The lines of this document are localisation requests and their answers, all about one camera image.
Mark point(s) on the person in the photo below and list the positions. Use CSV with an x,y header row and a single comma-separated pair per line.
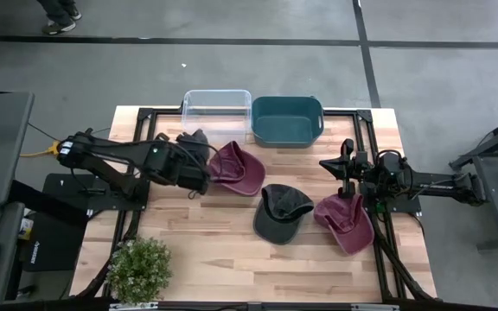
x,y
59,28

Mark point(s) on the clear plastic bin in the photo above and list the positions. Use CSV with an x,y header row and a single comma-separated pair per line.
x,y
216,116

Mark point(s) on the maroon baseball cap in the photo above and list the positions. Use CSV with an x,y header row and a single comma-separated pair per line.
x,y
348,229
240,173

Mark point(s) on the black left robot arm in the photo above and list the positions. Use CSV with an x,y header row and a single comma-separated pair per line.
x,y
102,151

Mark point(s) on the black aluminium table frame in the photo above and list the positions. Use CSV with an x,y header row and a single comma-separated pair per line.
x,y
144,114

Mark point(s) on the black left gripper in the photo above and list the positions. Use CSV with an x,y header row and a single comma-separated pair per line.
x,y
193,179

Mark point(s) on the teal plastic bin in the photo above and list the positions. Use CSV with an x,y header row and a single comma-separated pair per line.
x,y
287,125

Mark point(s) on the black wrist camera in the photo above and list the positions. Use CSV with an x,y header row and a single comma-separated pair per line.
x,y
158,157
391,163

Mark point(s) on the dark grey baseball cap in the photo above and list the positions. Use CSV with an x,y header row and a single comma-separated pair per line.
x,y
281,207

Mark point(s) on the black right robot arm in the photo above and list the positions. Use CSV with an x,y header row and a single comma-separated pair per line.
x,y
439,188

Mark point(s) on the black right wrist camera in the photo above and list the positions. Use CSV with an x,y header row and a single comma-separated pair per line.
x,y
391,163

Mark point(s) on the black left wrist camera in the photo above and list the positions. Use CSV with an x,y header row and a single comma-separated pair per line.
x,y
158,157

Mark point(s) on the small green potted plant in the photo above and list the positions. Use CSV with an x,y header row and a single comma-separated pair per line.
x,y
141,270

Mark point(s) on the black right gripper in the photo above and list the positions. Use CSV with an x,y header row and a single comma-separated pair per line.
x,y
349,147

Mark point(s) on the black box with logo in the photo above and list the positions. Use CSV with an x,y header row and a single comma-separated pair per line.
x,y
54,242

